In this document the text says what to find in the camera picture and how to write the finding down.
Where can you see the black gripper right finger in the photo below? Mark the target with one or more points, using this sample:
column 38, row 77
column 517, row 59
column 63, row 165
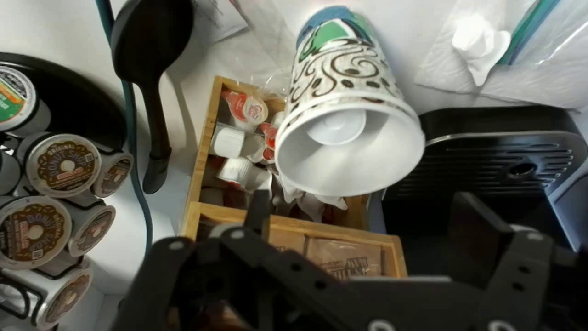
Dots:
column 534, row 281

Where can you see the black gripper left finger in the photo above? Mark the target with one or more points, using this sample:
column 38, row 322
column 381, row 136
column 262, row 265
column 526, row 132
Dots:
column 185, row 281

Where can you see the clear plastic zip bag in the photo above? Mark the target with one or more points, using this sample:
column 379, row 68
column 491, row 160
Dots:
column 552, row 61

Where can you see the brown lid coffee pod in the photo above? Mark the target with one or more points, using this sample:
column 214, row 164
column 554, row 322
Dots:
column 61, row 296
column 113, row 175
column 30, row 232
column 91, row 228
column 63, row 165

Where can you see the black silver coffee machine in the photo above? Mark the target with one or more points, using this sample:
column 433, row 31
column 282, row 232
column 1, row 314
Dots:
column 490, row 158

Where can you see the green orange lid coffee pod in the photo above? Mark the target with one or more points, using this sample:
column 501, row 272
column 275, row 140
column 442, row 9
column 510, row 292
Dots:
column 12, row 97

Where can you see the patterned paper coffee cup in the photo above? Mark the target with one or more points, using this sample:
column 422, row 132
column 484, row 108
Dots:
column 343, row 73

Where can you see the wooden condiment organizer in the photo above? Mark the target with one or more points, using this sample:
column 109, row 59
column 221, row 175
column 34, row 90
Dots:
column 199, row 184

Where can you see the brown sugar packets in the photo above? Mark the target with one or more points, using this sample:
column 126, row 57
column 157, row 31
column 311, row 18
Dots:
column 343, row 257

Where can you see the black plastic scoop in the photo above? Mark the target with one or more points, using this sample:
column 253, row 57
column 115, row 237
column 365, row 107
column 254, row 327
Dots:
column 150, row 37

